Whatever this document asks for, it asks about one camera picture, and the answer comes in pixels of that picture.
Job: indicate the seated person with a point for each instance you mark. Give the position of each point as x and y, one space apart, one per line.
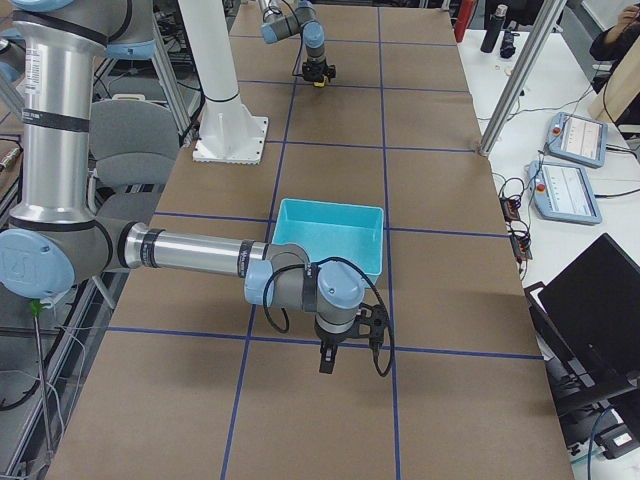
614 43

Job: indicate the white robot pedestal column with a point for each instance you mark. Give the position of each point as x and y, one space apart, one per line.
228 132

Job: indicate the grey office chair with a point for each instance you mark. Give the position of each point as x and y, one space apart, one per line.
134 145

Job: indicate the teach pendant tablet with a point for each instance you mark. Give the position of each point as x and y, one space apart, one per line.
577 139
562 192

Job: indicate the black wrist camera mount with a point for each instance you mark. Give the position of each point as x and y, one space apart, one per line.
370 323
330 72

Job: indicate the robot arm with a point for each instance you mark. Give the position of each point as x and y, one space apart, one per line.
54 240
285 19

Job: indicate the black laptop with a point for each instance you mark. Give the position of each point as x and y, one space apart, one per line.
592 316

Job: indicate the far teach pendant tablet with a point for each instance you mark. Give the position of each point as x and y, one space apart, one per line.
577 139

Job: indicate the near teach pendant tablet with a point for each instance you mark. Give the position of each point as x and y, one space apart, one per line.
562 192

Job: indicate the aluminium frame post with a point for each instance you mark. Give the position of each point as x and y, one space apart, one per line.
536 39

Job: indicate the light blue plastic bin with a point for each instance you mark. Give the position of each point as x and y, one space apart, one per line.
325 229

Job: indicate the red cylinder bottle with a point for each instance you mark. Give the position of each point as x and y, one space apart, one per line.
464 17

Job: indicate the black cylinder bottle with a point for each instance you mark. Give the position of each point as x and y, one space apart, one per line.
493 28

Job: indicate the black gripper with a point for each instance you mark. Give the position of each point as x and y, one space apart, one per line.
314 66
329 340

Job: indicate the orange usb hub board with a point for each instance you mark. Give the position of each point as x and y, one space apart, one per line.
510 209

